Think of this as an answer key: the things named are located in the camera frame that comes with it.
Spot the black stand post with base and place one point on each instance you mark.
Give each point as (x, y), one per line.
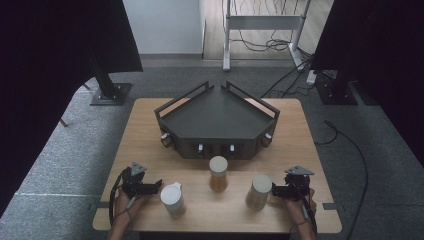
(110, 95)
(336, 93)

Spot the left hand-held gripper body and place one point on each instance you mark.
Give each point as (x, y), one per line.
(133, 185)

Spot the white power strip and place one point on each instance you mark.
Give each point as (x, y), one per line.
(311, 77)

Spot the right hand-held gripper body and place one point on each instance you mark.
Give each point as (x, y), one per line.
(297, 186)

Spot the pale spice jar round lid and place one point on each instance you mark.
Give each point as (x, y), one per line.
(259, 191)

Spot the person's right hand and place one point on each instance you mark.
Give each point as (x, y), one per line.
(298, 210)

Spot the orange spice jar round lid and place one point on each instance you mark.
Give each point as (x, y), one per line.
(218, 173)

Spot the black corner rack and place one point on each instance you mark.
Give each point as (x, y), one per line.
(216, 116)

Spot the grey tape piece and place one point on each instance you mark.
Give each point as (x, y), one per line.
(101, 205)
(330, 206)

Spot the person's left hand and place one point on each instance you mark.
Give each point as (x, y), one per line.
(121, 204)

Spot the white metal stand frame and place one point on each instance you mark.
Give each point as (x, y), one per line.
(263, 22)

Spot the black curtain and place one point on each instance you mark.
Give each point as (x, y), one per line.
(383, 50)
(43, 66)

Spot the spice jar with spout lid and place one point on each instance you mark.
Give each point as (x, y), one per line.
(172, 197)

